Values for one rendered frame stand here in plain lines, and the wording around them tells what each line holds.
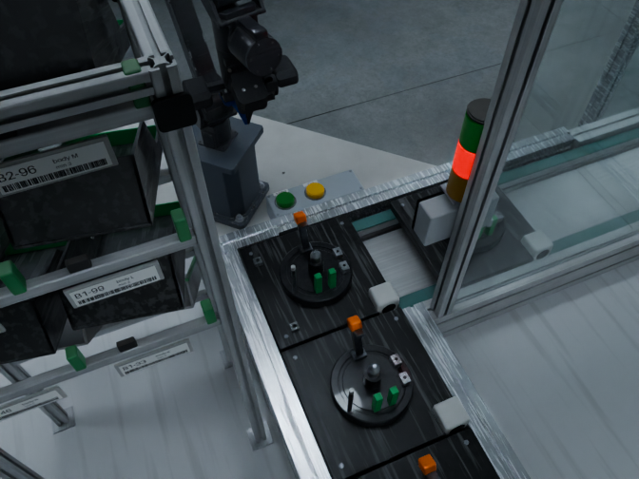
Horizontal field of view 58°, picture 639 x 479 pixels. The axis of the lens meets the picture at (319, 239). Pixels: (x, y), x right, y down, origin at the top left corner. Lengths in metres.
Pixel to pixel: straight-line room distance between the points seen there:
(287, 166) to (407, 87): 1.73
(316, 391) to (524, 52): 0.63
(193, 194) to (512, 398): 0.82
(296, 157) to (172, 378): 0.64
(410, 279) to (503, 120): 0.54
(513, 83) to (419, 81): 2.47
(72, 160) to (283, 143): 1.10
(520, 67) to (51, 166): 0.48
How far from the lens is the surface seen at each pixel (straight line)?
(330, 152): 1.49
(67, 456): 1.17
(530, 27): 0.66
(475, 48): 3.46
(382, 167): 1.46
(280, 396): 1.02
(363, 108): 2.96
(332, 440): 0.98
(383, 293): 1.08
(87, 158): 0.46
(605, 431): 1.21
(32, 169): 0.46
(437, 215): 0.87
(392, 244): 1.23
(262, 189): 1.39
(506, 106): 0.72
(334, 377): 0.99
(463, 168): 0.82
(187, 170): 0.49
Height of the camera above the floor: 1.90
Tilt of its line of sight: 53 degrees down
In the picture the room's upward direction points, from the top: straight up
